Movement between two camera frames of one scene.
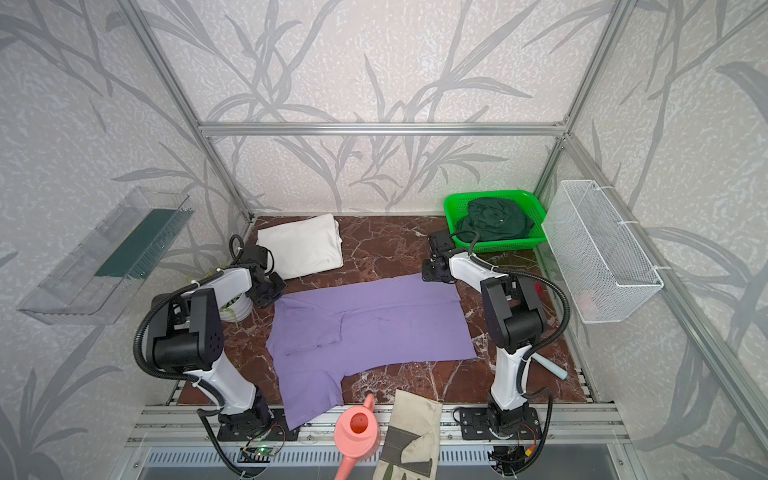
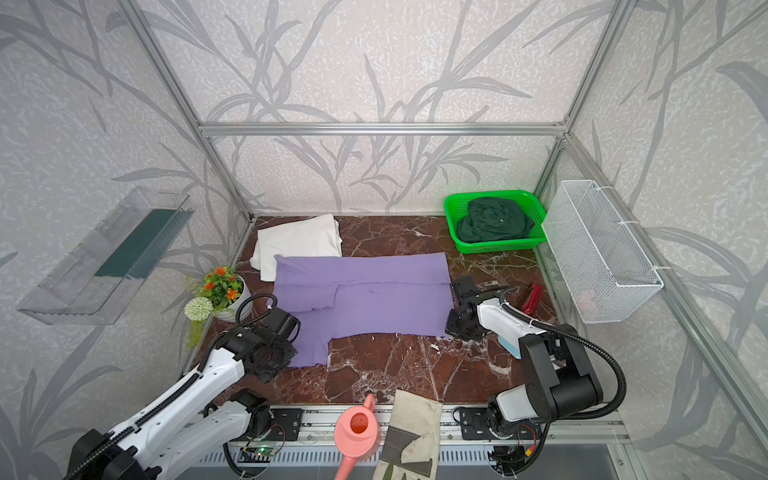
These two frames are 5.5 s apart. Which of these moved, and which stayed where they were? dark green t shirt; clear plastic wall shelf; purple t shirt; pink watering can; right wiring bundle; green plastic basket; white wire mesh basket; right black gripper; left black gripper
Moved: purple t shirt; right black gripper; left black gripper
Stayed: dark green t shirt; pink watering can; white wire mesh basket; green plastic basket; right wiring bundle; clear plastic wall shelf
